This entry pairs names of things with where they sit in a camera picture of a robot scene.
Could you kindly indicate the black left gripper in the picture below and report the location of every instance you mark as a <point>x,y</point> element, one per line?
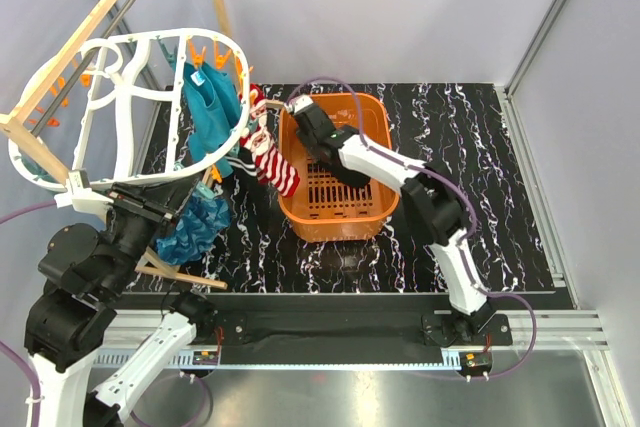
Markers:
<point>160,201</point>

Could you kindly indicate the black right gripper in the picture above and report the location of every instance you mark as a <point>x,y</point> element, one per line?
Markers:
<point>306,142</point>

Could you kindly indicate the teal clothes clip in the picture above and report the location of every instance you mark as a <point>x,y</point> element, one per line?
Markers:
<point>206,194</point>

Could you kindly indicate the red white santa sock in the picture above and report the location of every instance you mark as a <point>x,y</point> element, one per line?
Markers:
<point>269,162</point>

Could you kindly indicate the red white striped sock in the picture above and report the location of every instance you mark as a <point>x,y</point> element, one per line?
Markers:
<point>257,113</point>

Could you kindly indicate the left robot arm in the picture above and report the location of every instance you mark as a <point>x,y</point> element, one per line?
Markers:
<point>87,271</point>

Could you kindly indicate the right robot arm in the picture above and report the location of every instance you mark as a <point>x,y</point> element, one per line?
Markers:
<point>435,209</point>

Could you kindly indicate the white round clip hanger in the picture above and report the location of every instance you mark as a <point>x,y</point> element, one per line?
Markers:
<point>121,59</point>

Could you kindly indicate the orange clothes clip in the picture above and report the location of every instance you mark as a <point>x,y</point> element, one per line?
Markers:
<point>241,72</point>
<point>198,54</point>
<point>221,56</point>

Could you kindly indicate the blue patterned fabric garment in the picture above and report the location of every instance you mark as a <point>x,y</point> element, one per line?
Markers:
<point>195,233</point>

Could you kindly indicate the orange plastic laundry basket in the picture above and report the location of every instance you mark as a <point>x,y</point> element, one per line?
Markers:
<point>322,208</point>

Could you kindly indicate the black sock white stripes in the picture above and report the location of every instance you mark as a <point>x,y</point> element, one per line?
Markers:
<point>243,161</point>

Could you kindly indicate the teal fabric garment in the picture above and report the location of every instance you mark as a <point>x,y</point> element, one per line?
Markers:
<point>214,106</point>

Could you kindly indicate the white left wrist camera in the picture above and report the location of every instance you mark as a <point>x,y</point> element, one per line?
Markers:
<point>81,197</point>

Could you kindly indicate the wooden drying rack frame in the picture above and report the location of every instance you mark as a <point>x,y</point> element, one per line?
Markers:
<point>101,22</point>

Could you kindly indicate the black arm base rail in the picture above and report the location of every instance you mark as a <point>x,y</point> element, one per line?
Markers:
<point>318,331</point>

